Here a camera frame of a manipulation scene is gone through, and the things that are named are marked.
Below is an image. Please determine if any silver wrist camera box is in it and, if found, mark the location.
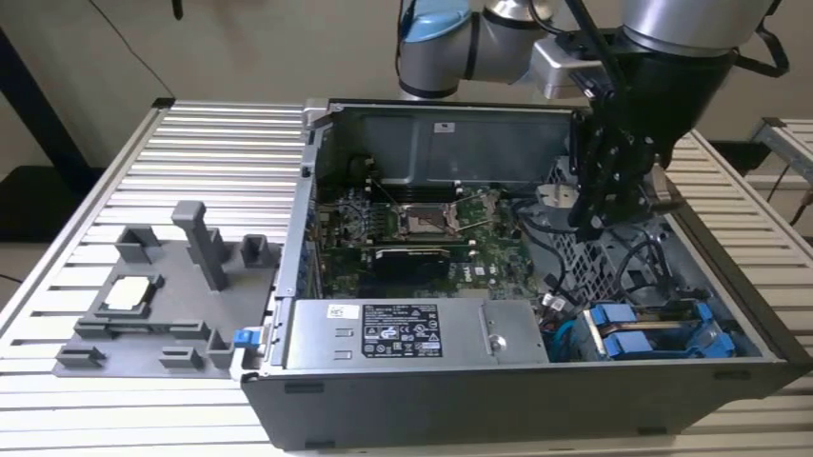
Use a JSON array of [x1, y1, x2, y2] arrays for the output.
[[530, 36, 611, 100]]

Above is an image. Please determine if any blue cable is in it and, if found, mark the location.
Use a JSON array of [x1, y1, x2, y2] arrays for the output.
[[550, 316, 590, 361]]

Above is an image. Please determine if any grey camera beside gripper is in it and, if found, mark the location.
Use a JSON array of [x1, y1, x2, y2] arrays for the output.
[[638, 166, 687, 213]]

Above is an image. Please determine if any silver CPU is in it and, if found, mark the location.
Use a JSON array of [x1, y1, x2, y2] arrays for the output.
[[104, 275, 157, 310]]

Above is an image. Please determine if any black stand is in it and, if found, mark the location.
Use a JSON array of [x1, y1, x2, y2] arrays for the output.
[[0, 23, 107, 244]]

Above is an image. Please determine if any silver power supply unit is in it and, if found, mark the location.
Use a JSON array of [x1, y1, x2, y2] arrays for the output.
[[284, 298, 551, 371]]

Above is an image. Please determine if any black graphics card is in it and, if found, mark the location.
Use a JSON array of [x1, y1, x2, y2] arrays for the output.
[[371, 245, 475, 283]]

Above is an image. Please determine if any grey parts rack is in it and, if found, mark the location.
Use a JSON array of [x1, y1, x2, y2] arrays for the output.
[[53, 199, 284, 381]]

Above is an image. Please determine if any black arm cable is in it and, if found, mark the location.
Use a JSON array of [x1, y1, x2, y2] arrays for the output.
[[563, 0, 630, 96]]

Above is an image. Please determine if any aluminium frame table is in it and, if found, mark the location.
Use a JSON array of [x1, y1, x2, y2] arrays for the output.
[[747, 116, 813, 191]]

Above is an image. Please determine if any CPU socket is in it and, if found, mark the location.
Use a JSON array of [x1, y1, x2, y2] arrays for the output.
[[396, 202, 459, 240]]

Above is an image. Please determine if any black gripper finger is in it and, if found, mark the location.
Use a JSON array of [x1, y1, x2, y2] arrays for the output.
[[580, 132, 655, 239], [568, 121, 615, 229]]

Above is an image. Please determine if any black flat disk wire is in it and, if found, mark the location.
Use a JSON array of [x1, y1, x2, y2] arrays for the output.
[[512, 202, 576, 313]]

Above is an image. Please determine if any black and grey PC case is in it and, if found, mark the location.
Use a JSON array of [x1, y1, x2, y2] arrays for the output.
[[239, 97, 813, 451]]

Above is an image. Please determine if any black RAM slot row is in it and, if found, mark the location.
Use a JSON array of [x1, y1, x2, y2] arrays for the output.
[[380, 183, 468, 201]]

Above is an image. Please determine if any green motherboard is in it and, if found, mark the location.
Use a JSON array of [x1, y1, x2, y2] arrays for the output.
[[313, 185, 547, 301]]

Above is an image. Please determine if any grey metal drive cage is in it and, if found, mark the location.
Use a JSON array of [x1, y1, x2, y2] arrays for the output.
[[329, 107, 576, 188]]

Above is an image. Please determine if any blue disk carrier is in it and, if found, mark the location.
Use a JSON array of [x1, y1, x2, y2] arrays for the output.
[[606, 330, 738, 363]]

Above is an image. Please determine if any black looped cable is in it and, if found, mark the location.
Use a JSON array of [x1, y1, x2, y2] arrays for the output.
[[606, 230, 678, 299]]

